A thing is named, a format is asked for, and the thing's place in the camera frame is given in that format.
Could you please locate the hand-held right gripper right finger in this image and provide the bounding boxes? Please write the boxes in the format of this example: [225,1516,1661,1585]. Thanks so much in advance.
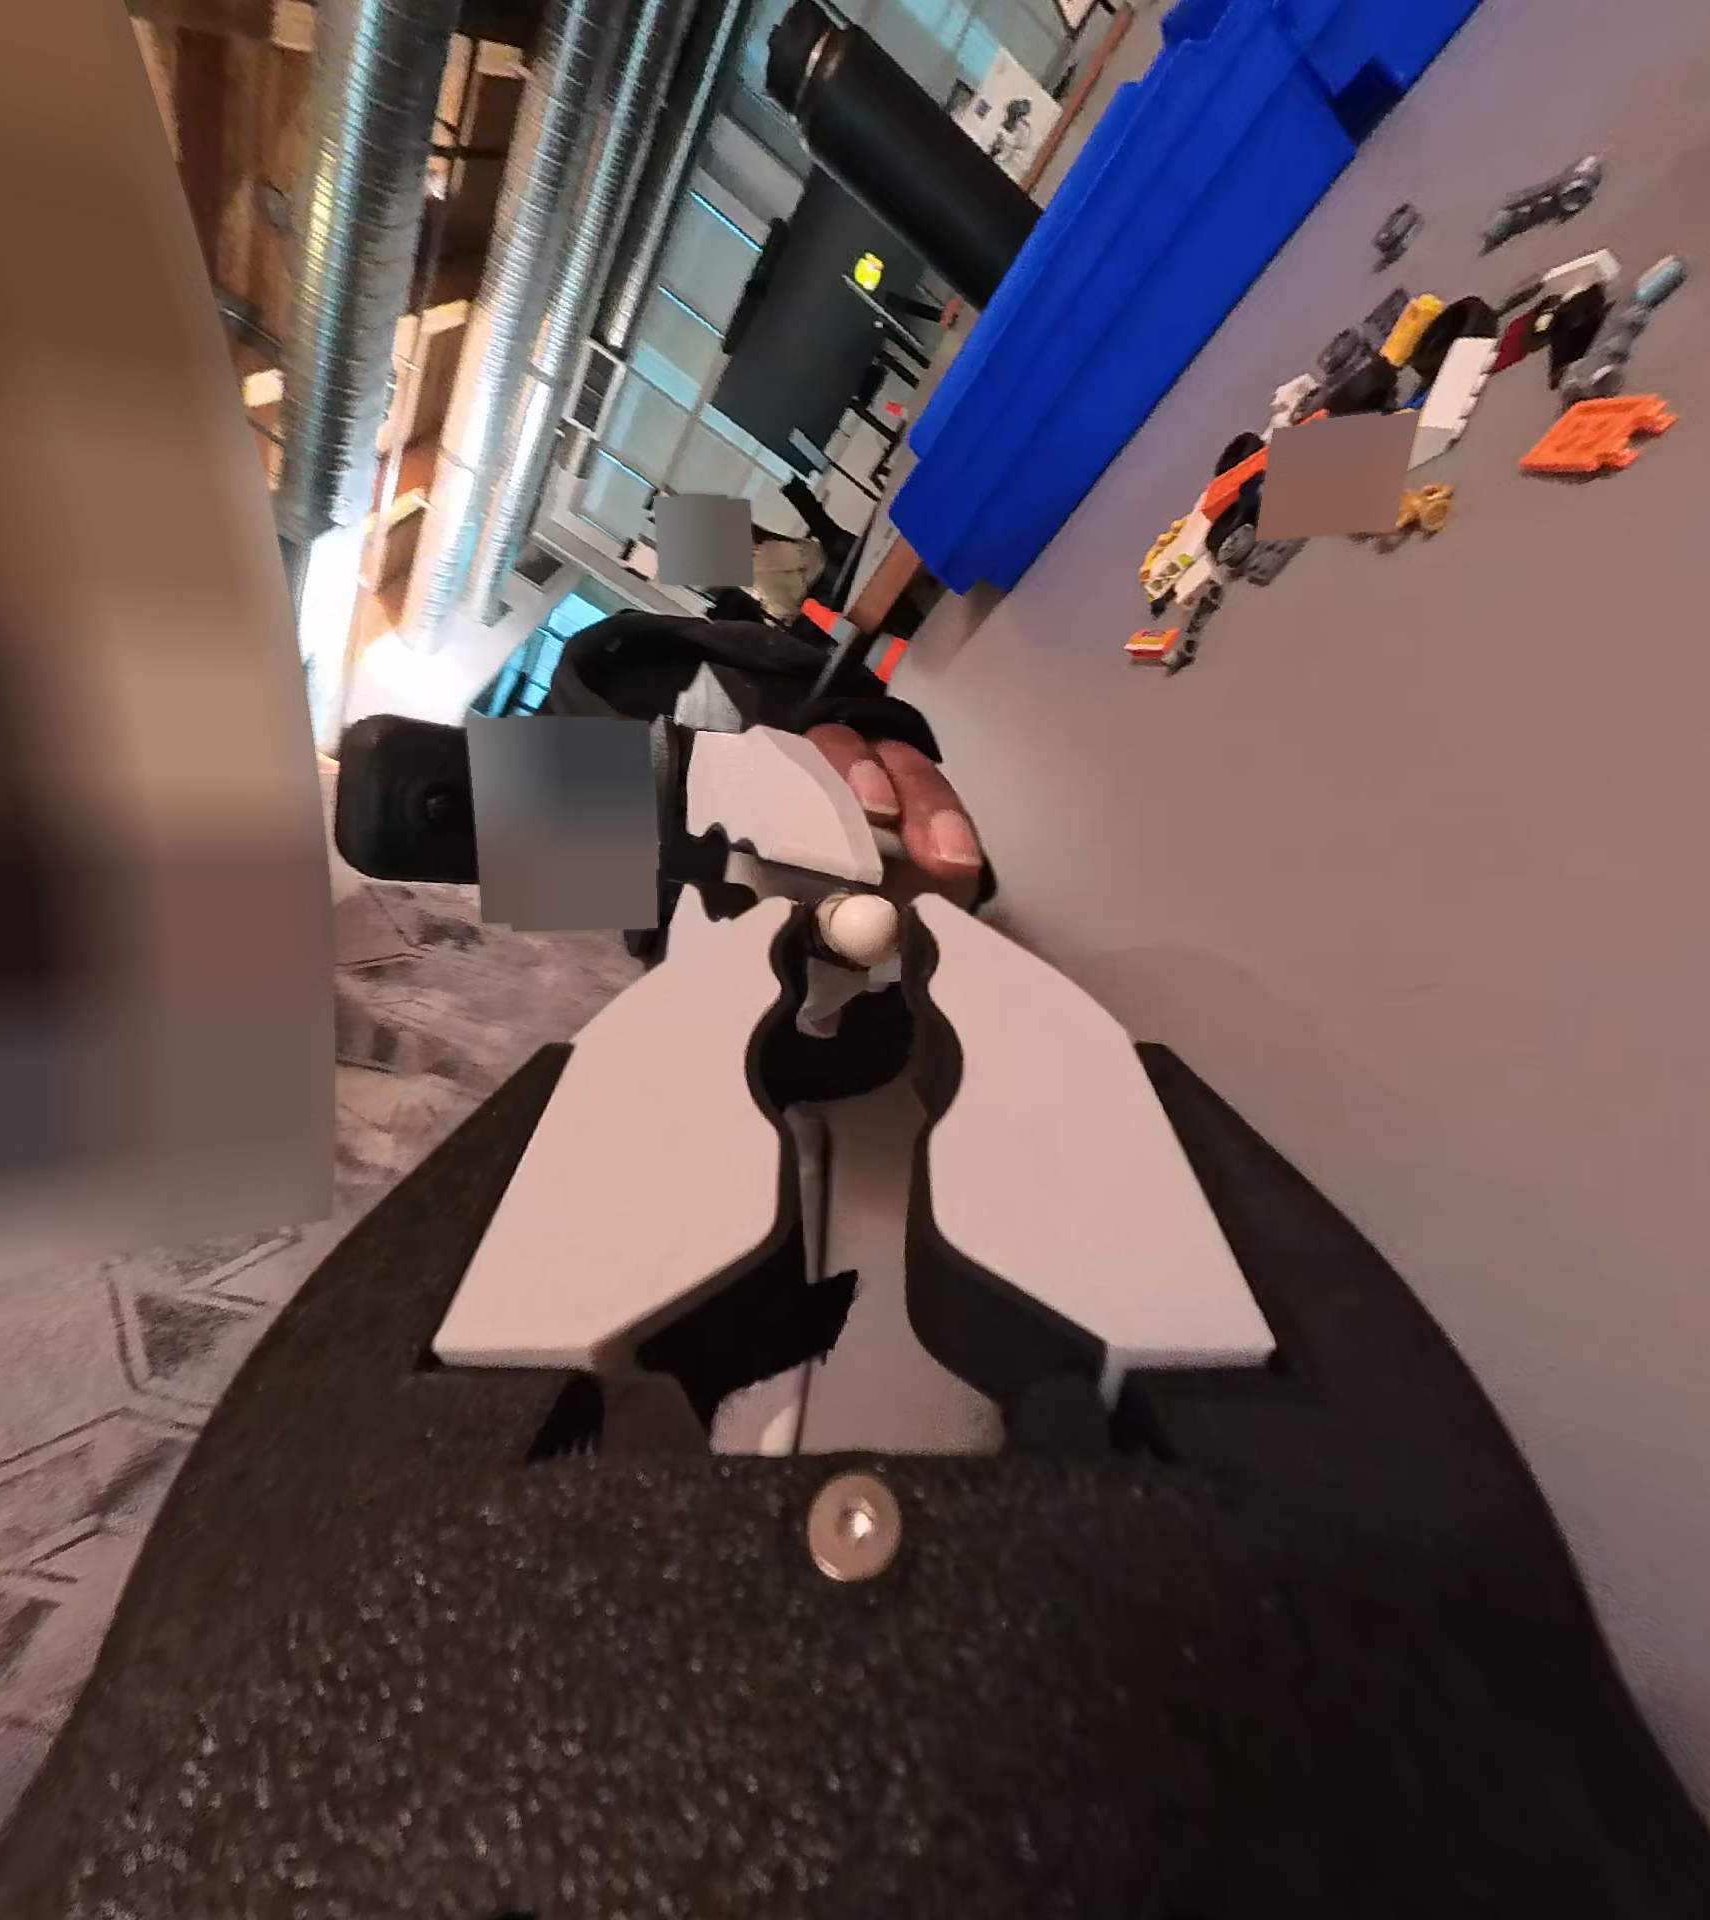
[903,903,1277,1382]

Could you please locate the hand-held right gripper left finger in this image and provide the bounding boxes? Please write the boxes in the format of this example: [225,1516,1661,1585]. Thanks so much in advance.
[437,917,811,1372]

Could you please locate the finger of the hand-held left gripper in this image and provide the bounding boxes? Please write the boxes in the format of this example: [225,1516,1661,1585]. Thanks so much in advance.
[683,732,881,903]

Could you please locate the small white round lego piece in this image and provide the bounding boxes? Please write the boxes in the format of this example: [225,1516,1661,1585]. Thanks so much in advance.
[814,893,903,976]

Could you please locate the pile of lego pieces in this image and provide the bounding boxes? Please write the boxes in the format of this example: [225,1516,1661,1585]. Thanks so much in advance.
[1120,151,1689,668]

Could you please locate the person's left hand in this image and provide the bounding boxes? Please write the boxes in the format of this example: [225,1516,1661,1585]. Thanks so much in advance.
[796,723,990,910]

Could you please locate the black monitor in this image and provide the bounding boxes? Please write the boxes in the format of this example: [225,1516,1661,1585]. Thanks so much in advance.
[710,167,954,482]

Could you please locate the light mottled cloth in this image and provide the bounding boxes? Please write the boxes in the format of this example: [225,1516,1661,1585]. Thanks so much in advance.
[0,903,647,1920]

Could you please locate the blue plastic bin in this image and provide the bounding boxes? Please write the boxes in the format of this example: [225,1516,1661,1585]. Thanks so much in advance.
[884,0,1486,598]

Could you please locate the black water bottle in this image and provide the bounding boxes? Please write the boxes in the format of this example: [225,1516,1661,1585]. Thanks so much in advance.
[764,0,1042,302]

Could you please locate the silver ceiling duct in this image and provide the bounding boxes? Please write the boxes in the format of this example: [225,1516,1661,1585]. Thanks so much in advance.
[272,0,707,648]

